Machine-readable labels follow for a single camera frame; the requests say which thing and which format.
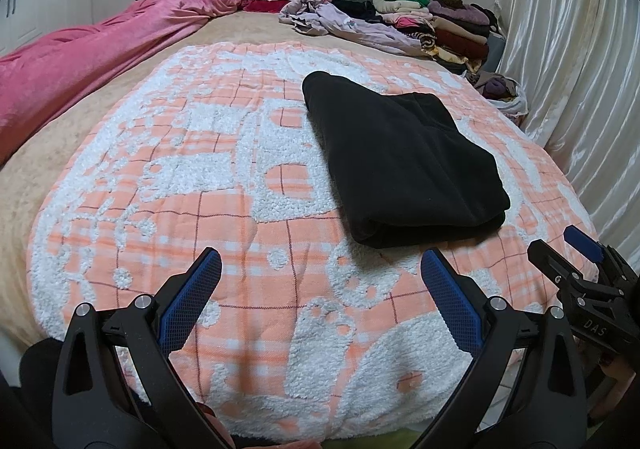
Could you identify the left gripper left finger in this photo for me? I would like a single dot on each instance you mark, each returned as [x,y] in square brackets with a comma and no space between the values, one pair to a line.
[115,386]

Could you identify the black sweater orange cuffs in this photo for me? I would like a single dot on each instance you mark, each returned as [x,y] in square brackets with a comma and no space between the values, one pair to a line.
[403,173]

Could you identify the stack of folded clothes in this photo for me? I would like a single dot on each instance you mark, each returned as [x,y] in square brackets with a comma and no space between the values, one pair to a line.
[463,38]

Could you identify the red folded cloth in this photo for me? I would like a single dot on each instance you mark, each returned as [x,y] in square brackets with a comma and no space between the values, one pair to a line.
[263,6]

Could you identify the purple clothes in bag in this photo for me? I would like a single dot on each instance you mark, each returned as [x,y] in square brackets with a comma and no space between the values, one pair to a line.
[503,93]

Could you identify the orange white plaid blanket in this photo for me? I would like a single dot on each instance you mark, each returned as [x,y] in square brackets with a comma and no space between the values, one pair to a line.
[308,334]

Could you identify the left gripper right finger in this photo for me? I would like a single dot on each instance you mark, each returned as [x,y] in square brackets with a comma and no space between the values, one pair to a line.
[547,407]

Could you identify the lilac crumpled garment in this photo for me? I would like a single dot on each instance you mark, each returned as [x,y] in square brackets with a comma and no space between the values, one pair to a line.
[320,17]

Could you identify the shiny white curtain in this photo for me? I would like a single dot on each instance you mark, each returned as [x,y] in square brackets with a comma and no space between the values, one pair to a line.
[578,62]

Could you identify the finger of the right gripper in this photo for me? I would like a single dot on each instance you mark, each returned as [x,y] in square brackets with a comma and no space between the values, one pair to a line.
[555,263]
[582,241]

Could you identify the pink velvet comforter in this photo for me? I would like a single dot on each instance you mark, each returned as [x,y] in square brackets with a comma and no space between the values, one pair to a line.
[42,80]

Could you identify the beige fleece bed sheet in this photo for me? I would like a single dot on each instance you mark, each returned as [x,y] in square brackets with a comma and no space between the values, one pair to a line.
[31,171]

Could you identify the person's right hand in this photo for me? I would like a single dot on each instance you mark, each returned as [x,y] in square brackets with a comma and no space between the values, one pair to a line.
[618,377]

